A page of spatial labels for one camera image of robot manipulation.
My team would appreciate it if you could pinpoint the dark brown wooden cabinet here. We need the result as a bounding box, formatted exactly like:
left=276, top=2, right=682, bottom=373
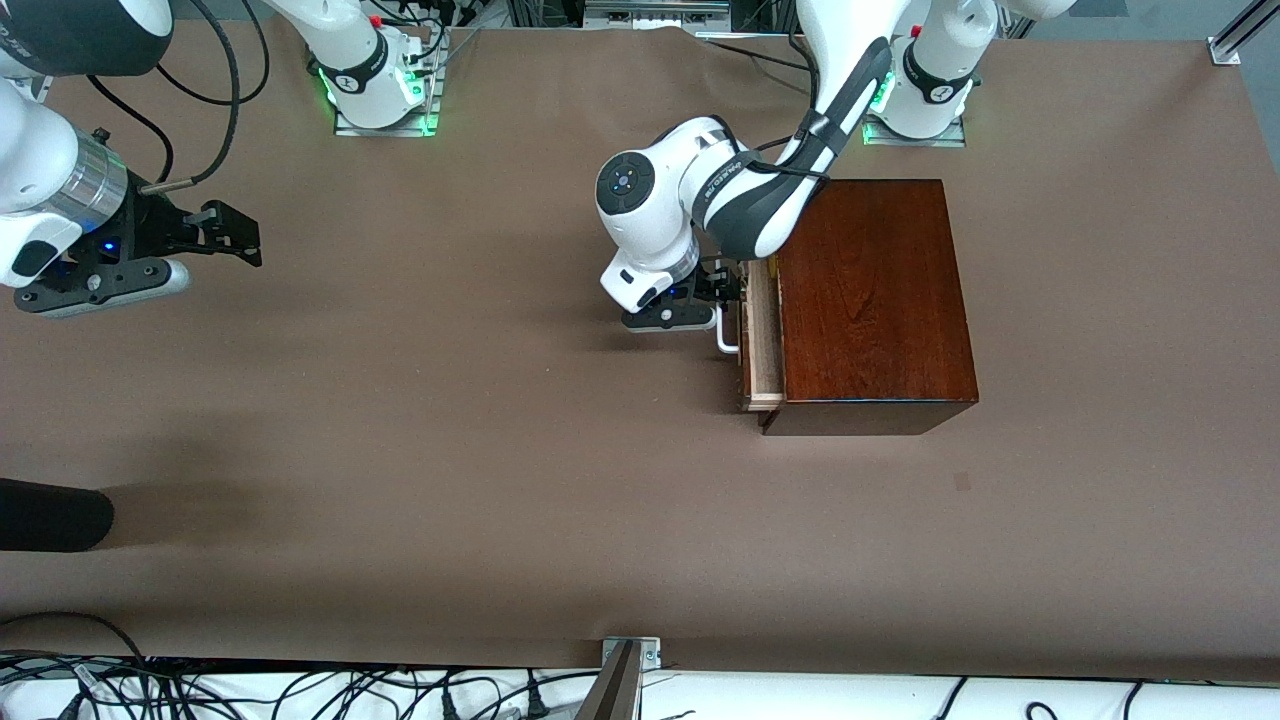
left=757, top=180, right=980, bottom=436

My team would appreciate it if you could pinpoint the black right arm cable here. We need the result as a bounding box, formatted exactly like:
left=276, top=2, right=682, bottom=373
left=85, top=0, right=273, bottom=193

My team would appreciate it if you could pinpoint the light wood drawer white handle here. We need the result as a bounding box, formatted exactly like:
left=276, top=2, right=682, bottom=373
left=716, top=256, right=787, bottom=413

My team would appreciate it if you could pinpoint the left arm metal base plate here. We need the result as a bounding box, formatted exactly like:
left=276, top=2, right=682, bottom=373
left=863, top=115, right=968, bottom=148

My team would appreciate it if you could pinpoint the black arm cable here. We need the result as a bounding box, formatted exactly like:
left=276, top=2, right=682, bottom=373
left=85, top=0, right=273, bottom=193
left=715, top=112, right=836, bottom=181

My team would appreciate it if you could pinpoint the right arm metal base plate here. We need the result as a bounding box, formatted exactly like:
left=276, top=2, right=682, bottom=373
left=333, top=100, right=441, bottom=138

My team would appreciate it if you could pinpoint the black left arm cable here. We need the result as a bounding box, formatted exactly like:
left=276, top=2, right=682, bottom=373
left=715, top=112, right=836, bottom=181

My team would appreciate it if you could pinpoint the black table cable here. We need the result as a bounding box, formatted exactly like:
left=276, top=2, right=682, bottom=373
left=700, top=36, right=816, bottom=74

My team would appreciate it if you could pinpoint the dark metal beam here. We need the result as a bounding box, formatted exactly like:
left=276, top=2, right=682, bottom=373
left=575, top=642, right=641, bottom=720

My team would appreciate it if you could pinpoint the white padding sheet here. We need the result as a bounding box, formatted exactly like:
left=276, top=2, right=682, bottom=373
left=0, top=665, right=1280, bottom=720

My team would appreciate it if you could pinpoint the grey metal rack frame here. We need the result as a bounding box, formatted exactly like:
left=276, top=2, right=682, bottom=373
left=583, top=0, right=731, bottom=29

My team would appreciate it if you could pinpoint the black cylindrical object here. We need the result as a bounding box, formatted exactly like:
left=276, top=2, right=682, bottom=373
left=0, top=478, right=114, bottom=553

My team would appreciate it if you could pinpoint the silver metal bracket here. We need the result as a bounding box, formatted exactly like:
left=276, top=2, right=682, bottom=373
left=602, top=637, right=661, bottom=669

